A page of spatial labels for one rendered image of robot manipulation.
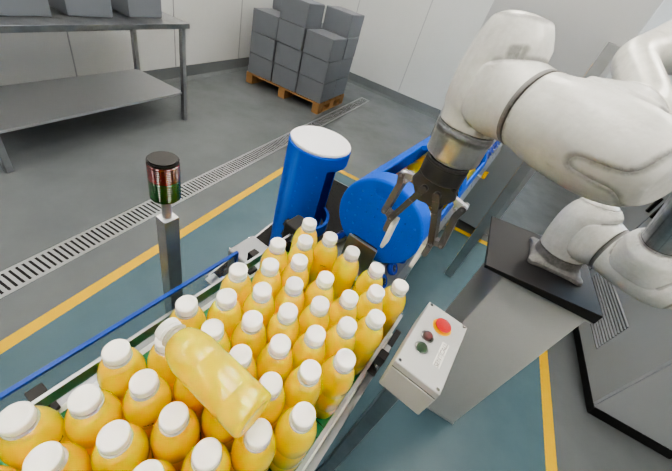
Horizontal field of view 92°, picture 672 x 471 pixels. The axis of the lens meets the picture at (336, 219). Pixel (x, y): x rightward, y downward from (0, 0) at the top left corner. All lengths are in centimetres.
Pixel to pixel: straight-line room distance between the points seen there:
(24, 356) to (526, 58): 206
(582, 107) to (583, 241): 90
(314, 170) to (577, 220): 96
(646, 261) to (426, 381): 74
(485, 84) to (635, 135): 17
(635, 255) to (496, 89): 84
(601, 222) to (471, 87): 88
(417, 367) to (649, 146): 51
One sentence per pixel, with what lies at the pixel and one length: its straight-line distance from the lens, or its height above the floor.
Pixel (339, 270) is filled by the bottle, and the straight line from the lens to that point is 86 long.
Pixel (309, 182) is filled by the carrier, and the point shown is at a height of 89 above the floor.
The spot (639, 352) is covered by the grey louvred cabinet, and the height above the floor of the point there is 47.
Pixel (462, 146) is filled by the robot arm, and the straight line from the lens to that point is 53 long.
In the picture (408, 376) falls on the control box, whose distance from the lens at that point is 72.
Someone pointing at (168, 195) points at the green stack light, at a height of 119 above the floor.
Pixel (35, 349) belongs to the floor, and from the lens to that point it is 206.
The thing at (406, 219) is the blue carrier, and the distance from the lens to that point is 94.
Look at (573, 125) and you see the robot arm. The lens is 43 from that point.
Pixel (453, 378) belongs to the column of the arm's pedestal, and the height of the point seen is 32.
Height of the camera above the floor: 167
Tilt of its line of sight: 37 degrees down
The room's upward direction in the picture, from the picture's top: 19 degrees clockwise
